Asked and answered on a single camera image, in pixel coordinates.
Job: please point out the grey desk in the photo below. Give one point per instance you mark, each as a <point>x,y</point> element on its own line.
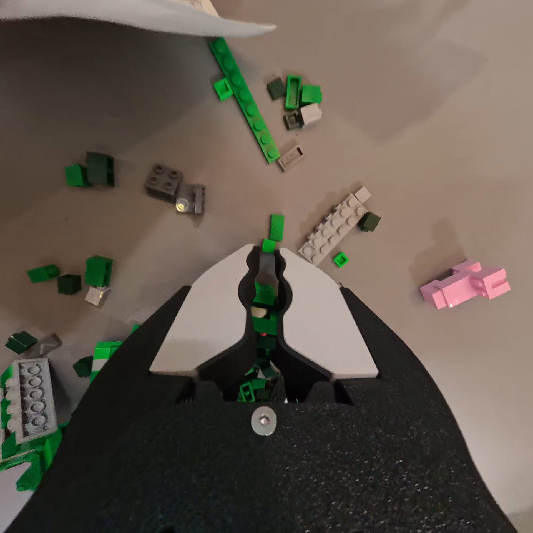
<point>416,125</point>

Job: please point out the green and grey toy build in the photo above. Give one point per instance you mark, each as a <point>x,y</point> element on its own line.
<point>29,399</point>

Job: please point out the small light grey toy brick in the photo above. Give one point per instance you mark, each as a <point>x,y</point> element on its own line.
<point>96,296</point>
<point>310,115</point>
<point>362,193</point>

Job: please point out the small dark grey toy brick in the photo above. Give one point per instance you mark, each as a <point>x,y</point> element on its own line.
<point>292,120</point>
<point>50,343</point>

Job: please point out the pink toy pig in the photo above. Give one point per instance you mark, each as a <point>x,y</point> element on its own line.
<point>464,285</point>

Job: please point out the long green toy plate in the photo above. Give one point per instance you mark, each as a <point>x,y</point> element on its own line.
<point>245,100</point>

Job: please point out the white book stand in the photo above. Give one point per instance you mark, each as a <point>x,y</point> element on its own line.
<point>125,16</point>

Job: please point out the grey toy slope piece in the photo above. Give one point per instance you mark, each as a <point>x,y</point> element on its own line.
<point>267,268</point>

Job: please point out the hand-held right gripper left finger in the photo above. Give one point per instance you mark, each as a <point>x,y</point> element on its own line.
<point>200,324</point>

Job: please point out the small dark green toy brick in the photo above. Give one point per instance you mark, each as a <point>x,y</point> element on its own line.
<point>68,284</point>
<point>100,168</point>
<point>368,222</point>
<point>275,88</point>
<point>21,341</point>
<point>83,366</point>

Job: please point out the long light grey toy plate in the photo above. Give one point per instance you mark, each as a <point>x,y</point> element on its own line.
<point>333,227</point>

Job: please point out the dark grey square toy brick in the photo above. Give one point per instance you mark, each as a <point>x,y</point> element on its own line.
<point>163,181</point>

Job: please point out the pile of toy bricks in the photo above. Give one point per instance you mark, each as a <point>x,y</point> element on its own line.
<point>262,295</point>

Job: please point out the grey toy tile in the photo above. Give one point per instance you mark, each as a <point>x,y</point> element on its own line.
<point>290,157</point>

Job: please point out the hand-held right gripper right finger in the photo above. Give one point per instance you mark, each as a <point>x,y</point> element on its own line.
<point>324,324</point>

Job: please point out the grey toy bracket piece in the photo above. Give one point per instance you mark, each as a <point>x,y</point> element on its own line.
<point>191,199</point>

